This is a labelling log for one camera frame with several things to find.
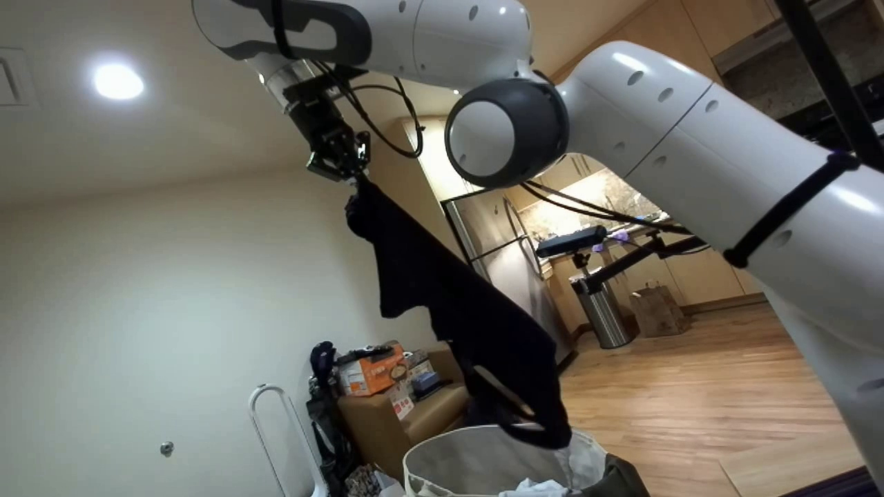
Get navy and white vest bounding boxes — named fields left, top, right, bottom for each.
left=343, top=177, right=573, bottom=452

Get crumpled plastic bag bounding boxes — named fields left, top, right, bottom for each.
left=343, top=460, right=409, bottom=497

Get range hood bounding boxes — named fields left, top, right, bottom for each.
left=712, top=0, right=872, bottom=78

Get black strap on arm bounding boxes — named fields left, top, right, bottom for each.
left=721, top=148, right=863, bottom=270

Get brown paper bag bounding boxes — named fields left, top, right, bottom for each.
left=627, top=282, right=691, bottom=339

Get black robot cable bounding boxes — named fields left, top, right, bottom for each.
left=334, top=70, right=428, bottom=161
left=520, top=177, right=694, bottom=241

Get dark green fabric bag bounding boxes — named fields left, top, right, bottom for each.
left=569, top=449, right=652, bottom=497

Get brown cardboard box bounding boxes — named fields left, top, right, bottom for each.
left=334, top=339, right=475, bottom=481

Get black metal pole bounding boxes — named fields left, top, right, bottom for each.
left=772, top=0, right=884, bottom=175

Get white tube rack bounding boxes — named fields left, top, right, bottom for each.
left=246, top=380, right=330, bottom=497

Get orange package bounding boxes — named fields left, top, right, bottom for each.
left=337, top=343, right=413, bottom=397

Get cream canvas laundry bag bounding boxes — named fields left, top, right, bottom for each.
left=401, top=422, right=612, bottom=497

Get dark flat base edge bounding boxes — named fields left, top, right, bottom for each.
left=782, top=465, right=879, bottom=497

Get white and blue package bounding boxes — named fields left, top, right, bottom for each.
left=402, top=357, right=446, bottom=401

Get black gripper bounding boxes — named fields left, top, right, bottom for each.
left=282, top=74, right=373, bottom=188

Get tall beige pantry cabinet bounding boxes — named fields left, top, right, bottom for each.
left=361, top=85, right=504, bottom=266

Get black bag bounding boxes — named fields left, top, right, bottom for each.
left=304, top=339, right=365, bottom=495

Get beige kitchen base cabinets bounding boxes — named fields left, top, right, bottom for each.
left=542, top=242, right=768, bottom=311

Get white garment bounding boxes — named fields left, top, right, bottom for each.
left=499, top=471, right=569, bottom=497

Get stainless steel trash can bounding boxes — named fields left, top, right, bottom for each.
left=569, top=274, right=636, bottom=354

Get round recessed ceiling light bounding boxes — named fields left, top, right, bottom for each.
left=90, top=56, right=148, bottom=101

